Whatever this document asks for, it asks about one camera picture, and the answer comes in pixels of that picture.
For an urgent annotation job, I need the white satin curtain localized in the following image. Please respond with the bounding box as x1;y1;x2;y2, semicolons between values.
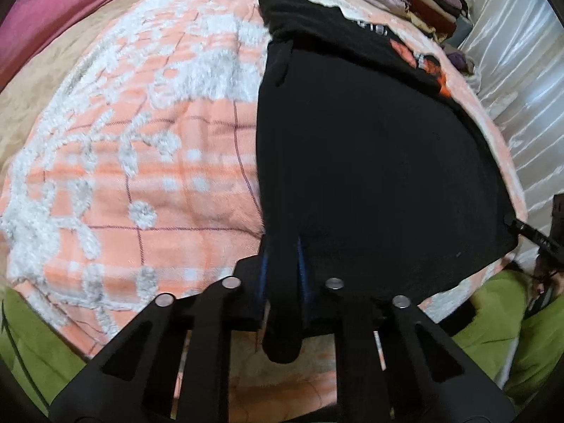
463;0;563;233

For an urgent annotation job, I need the bag of clothes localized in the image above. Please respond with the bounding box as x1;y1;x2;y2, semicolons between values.
442;44;476;76

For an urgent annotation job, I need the pink duvet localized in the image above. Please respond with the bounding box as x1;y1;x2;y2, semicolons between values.
1;0;112;87

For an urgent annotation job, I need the person's right hand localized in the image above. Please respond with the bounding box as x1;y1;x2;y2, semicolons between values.
529;255;563;314

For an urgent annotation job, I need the black long sleeve sweater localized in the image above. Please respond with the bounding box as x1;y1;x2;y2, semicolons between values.
256;0;518;364

